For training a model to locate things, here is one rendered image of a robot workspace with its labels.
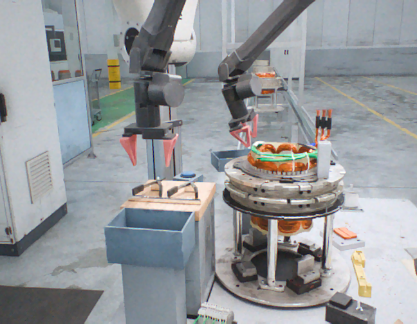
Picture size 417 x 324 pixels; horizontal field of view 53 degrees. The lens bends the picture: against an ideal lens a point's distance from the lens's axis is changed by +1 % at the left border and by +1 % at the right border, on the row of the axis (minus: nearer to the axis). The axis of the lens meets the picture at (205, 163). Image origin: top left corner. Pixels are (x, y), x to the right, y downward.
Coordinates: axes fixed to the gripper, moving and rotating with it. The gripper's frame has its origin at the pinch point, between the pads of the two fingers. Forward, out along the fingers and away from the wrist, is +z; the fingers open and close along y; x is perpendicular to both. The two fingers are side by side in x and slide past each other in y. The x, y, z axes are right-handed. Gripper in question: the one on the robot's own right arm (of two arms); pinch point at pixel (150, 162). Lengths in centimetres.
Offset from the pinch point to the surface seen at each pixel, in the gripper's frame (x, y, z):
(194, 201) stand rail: -4.6, 11.4, 7.7
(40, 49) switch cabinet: 210, -153, -24
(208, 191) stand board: 4.4, 13.1, 8.6
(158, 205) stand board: -6.0, 3.2, 8.6
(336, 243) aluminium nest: 34, 49, 36
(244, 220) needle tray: 40, 19, 32
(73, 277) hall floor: 122, -98, 116
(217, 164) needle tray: 35.4, 10.8, 10.7
